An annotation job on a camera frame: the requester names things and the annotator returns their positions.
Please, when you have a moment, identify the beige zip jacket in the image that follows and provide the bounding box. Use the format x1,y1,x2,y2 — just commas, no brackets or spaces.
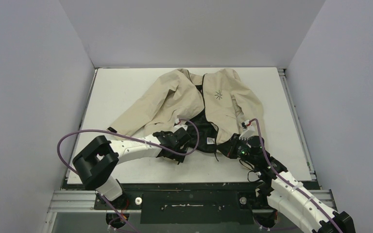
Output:
108,68,266,155

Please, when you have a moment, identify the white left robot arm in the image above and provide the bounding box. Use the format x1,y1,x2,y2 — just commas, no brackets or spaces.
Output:
72,124,191,209

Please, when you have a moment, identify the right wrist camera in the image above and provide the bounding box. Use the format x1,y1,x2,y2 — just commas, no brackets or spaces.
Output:
239,120,255,140

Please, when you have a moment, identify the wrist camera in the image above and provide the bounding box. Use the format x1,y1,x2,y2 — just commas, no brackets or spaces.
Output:
172,118,188,131
239,120,255,140

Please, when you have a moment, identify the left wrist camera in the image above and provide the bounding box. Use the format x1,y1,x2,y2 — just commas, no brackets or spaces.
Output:
172,118,188,131

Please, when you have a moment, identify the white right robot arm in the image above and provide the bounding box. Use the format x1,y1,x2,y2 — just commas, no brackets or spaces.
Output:
217,134,356,233

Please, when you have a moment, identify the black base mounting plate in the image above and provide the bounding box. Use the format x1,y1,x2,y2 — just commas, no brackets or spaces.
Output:
62,182,321,225

